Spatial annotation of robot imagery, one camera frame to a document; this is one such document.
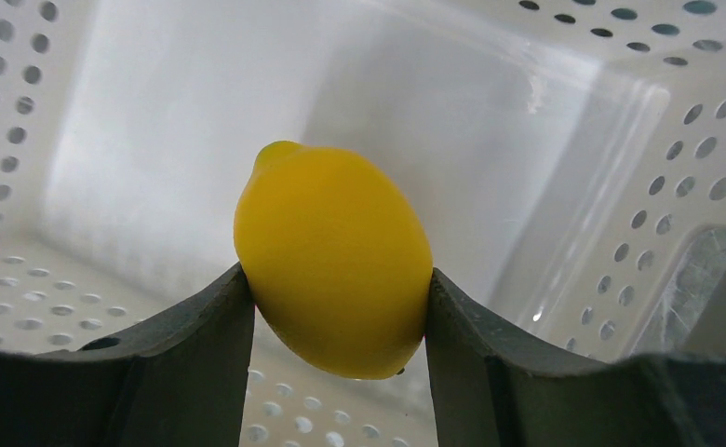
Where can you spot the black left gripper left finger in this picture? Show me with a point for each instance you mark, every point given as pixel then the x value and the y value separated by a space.
pixel 178 378

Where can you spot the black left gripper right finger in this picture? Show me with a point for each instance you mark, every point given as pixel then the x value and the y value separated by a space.
pixel 494 384

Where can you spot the yellow lemon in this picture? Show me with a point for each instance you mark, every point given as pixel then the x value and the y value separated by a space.
pixel 336 259

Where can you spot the white perforated plastic basket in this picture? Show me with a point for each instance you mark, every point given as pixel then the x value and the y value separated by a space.
pixel 567 160

